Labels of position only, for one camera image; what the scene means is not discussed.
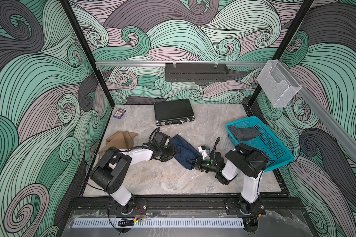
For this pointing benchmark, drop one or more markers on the teal plastic basket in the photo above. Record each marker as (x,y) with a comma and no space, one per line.
(267,142)

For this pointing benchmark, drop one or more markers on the black hard case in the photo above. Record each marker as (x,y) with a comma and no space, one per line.
(173,112)

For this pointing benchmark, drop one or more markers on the clear mesh wall holder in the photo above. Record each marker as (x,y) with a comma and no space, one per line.
(278,83)

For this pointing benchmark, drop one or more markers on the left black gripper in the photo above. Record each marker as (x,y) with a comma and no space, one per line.
(171,152)

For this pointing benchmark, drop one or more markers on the black left corner post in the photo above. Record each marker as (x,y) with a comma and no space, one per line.
(86,49)

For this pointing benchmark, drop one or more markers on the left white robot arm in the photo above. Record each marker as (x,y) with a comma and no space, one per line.
(110,171)

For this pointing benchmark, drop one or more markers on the grey polka dot skirt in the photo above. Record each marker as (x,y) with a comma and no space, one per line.
(244,134)

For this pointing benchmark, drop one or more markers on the dark blue denim skirt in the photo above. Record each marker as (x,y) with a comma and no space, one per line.
(187,155)

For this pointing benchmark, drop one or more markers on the black corner post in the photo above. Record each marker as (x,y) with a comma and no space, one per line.
(294,26)
(86,49)

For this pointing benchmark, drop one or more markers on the grey perforated wall shelf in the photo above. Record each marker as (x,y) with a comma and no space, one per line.
(198,73)

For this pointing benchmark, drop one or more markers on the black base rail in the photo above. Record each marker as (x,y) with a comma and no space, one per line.
(150,204)

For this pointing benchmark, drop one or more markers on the black right corner post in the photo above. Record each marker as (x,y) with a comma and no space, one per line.
(294,26)

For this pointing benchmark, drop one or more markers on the white slotted cable duct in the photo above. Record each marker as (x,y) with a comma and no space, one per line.
(161,223)

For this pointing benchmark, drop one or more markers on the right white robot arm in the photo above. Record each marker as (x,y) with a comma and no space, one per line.
(249,161)

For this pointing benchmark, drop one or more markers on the aluminium back rail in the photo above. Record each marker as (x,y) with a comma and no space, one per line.
(138,63)

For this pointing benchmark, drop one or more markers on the purple card box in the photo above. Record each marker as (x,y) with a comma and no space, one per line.
(119,113)

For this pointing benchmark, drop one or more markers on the aluminium side rail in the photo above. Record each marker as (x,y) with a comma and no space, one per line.
(332,98)

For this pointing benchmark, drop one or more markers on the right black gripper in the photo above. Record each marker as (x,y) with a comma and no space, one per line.
(199,164)

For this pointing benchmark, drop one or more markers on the tan brown skirt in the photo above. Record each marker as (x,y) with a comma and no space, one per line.
(120,140)

